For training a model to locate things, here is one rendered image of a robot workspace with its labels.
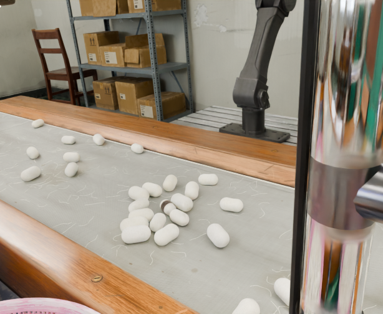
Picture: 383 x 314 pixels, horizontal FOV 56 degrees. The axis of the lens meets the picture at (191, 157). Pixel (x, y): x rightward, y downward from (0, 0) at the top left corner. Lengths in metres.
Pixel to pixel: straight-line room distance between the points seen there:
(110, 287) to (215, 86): 2.83
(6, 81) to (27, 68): 0.33
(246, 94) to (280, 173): 0.39
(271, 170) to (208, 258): 0.23
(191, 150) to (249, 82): 0.32
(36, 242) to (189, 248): 0.19
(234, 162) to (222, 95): 2.48
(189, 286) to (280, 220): 0.17
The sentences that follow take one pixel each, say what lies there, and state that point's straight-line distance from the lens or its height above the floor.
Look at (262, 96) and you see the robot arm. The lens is 0.95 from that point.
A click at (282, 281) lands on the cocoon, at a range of 0.39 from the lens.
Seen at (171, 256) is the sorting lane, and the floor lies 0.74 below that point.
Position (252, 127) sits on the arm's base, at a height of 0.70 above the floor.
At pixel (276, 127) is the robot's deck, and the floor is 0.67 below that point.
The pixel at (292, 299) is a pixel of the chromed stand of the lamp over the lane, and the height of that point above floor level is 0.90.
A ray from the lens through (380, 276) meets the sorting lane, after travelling 0.45.
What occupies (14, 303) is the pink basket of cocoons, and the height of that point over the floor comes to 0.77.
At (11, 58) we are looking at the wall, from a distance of 5.24.
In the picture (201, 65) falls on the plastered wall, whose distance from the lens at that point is 3.20.
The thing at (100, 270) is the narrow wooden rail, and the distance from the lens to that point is 0.42.
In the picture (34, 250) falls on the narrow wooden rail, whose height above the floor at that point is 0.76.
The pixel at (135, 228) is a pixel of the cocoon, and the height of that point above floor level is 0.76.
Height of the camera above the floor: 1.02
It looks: 23 degrees down
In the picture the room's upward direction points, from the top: 4 degrees counter-clockwise
